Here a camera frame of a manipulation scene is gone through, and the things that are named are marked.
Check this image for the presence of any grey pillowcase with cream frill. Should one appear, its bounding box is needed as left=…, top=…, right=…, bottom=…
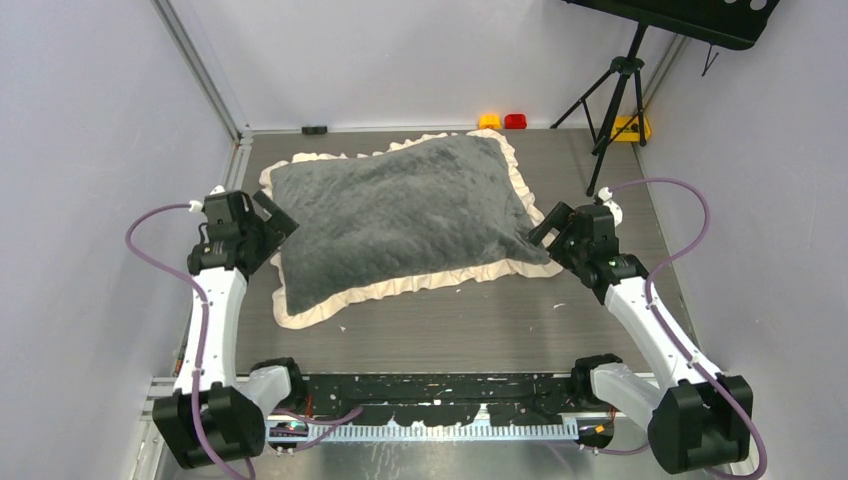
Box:
left=259, top=130, right=560, bottom=330

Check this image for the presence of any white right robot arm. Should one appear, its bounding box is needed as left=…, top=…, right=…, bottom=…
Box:
left=529, top=202, right=753, bottom=474

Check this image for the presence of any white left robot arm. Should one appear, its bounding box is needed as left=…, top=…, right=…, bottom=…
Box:
left=152, top=186, right=307, bottom=470

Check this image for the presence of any red block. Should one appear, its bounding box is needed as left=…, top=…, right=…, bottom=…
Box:
left=503, top=113, right=528, bottom=130

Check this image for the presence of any orange block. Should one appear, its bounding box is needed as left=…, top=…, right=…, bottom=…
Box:
left=478, top=113, right=502, bottom=130

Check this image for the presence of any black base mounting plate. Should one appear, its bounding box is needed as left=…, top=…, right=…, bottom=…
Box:
left=277, top=373, right=610, bottom=427

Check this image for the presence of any black music stand tripod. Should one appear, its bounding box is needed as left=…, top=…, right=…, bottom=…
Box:
left=551, top=0, right=779, bottom=196

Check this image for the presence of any small black wall bracket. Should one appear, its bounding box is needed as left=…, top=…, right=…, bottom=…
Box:
left=301, top=125, right=328, bottom=136

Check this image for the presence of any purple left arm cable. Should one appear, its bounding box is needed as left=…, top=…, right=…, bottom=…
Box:
left=125, top=199, right=366, bottom=480

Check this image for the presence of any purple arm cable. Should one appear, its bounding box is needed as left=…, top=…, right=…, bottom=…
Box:
left=582, top=177, right=770, bottom=480
left=125, top=199, right=366, bottom=480

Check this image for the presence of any yellow corner bracket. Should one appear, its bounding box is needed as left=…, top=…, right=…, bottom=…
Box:
left=611, top=115, right=652, bottom=146

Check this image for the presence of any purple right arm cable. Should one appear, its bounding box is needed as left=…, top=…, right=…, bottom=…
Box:
left=582, top=177, right=770, bottom=480

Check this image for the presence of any aluminium frame rail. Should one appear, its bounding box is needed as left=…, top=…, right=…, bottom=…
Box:
left=139, top=377, right=757, bottom=480

